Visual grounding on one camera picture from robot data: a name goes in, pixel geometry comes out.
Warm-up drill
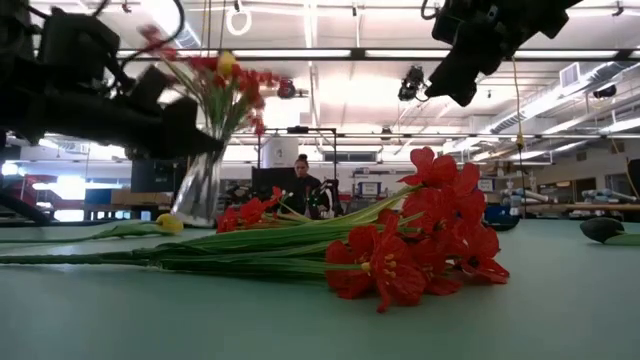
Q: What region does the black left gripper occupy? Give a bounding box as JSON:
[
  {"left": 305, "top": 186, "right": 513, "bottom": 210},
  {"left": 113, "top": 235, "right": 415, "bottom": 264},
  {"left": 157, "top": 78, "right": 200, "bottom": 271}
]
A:
[{"left": 9, "top": 64, "right": 226, "bottom": 161}]

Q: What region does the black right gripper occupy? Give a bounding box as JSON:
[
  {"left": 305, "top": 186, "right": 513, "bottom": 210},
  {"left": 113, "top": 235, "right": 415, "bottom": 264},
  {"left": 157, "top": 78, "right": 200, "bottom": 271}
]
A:
[{"left": 424, "top": 0, "right": 531, "bottom": 108}]

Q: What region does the yellow artificial tulip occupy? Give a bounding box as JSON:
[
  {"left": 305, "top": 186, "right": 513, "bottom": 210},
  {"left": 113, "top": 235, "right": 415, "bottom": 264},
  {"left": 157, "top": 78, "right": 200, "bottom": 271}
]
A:
[
  {"left": 0, "top": 212, "right": 185, "bottom": 246},
  {"left": 216, "top": 50, "right": 240, "bottom": 79}
]

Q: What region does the small red flower bunch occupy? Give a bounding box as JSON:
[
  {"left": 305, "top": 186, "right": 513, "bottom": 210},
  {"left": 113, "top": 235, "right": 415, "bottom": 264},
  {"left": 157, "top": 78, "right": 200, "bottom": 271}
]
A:
[
  {"left": 137, "top": 23, "right": 282, "bottom": 139},
  {"left": 215, "top": 185, "right": 326, "bottom": 235}
]

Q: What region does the clear glass vase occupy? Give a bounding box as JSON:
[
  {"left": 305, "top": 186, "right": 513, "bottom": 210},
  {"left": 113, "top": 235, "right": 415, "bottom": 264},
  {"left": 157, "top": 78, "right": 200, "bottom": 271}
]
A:
[{"left": 169, "top": 124, "right": 230, "bottom": 230}]

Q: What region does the large red flower bunch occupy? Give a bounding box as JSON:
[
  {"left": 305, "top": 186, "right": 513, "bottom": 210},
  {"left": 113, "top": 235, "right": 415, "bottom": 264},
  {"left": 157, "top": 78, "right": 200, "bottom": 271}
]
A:
[{"left": 0, "top": 145, "right": 511, "bottom": 315}]

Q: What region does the large black monitor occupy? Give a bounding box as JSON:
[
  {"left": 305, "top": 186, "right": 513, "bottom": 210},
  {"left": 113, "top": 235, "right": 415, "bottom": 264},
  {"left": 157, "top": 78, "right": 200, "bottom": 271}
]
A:
[{"left": 130, "top": 158, "right": 189, "bottom": 194}]

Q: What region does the brown cardboard box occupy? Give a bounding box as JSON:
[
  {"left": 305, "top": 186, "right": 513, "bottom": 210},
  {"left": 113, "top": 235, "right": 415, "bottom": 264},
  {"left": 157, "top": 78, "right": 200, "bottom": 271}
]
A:
[{"left": 109, "top": 188, "right": 175, "bottom": 207}]

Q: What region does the white air vent box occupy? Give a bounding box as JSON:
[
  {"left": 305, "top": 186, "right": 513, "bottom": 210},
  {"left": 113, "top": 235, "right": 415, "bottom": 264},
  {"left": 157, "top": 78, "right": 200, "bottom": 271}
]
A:
[{"left": 558, "top": 61, "right": 582, "bottom": 90}]

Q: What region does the white cylindrical tank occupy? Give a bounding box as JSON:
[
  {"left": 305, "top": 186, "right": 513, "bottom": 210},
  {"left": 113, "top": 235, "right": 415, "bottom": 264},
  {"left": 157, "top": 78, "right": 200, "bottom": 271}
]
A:
[{"left": 261, "top": 136, "right": 300, "bottom": 170}]

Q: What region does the blue white box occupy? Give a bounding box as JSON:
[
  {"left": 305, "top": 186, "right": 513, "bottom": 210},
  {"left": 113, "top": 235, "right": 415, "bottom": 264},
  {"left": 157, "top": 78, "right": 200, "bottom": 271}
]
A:
[{"left": 356, "top": 180, "right": 384, "bottom": 199}]

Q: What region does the blue bin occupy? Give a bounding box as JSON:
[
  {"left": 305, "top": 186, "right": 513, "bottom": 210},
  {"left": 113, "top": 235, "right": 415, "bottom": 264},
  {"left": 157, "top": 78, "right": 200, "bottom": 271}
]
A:
[{"left": 483, "top": 204, "right": 522, "bottom": 233}]

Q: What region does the person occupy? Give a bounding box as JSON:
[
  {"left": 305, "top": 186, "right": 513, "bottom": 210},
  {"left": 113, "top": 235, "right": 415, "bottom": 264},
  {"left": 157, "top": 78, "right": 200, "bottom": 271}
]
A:
[{"left": 291, "top": 153, "right": 324, "bottom": 217}]

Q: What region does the long wooden table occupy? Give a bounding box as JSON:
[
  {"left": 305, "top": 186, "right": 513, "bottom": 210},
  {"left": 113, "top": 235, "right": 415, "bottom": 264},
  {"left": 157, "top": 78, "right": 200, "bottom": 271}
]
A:
[{"left": 533, "top": 201, "right": 640, "bottom": 222}]

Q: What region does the dark bud with green leaf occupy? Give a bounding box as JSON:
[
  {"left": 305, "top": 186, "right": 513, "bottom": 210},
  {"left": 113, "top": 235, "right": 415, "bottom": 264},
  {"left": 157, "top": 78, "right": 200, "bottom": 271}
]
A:
[{"left": 579, "top": 216, "right": 640, "bottom": 247}]

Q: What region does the black ceiling camera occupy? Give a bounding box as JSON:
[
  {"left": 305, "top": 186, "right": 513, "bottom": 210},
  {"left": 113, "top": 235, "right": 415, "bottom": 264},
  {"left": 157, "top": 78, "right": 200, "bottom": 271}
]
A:
[
  {"left": 276, "top": 78, "right": 298, "bottom": 101},
  {"left": 397, "top": 64, "right": 433, "bottom": 104}
]

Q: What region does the yellow hanging cable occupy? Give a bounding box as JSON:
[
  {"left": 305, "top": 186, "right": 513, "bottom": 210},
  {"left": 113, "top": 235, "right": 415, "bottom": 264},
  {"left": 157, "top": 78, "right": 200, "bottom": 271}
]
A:
[{"left": 509, "top": 55, "right": 527, "bottom": 151}]

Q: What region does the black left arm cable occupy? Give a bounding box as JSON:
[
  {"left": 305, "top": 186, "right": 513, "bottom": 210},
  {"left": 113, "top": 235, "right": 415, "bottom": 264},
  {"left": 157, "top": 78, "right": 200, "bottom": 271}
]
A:
[{"left": 117, "top": 0, "right": 187, "bottom": 69}]

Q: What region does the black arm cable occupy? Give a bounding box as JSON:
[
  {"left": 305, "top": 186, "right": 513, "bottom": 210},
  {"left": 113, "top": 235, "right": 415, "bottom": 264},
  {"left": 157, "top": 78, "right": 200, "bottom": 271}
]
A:
[
  {"left": 420, "top": 0, "right": 444, "bottom": 23},
  {"left": 117, "top": 0, "right": 187, "bottom": 69}
]

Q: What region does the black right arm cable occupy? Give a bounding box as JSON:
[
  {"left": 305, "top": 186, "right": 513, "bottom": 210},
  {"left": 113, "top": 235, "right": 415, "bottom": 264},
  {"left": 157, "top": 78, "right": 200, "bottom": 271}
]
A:
[{"left": 420, "top": 0, "right": 444, "bottom": 23}]

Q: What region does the silver air duct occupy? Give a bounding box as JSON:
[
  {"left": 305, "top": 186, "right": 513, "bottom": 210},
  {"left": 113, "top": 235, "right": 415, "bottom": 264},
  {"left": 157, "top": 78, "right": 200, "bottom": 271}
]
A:
[{"left": 492, "top": 62, "right": 640, "bottom": 136}]

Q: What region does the black frame bar with lights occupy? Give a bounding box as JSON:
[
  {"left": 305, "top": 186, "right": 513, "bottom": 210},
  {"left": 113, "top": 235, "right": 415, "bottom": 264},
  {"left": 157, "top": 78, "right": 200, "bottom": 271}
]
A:
[{"left": 114, "top": 47, "right": 640, "bottom": 63}]

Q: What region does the white hanging ring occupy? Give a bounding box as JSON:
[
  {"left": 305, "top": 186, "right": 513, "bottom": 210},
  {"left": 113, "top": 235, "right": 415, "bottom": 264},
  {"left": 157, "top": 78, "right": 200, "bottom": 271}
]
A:
[{"left": 225, "top": 4, "right": 253, "bottom": 37}]

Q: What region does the black metal frame rig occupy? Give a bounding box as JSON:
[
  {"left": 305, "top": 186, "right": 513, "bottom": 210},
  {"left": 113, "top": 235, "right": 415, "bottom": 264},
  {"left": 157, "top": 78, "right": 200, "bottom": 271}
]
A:
[{"left": 257, "top": 126, "right": 339, "bottom": 216}]

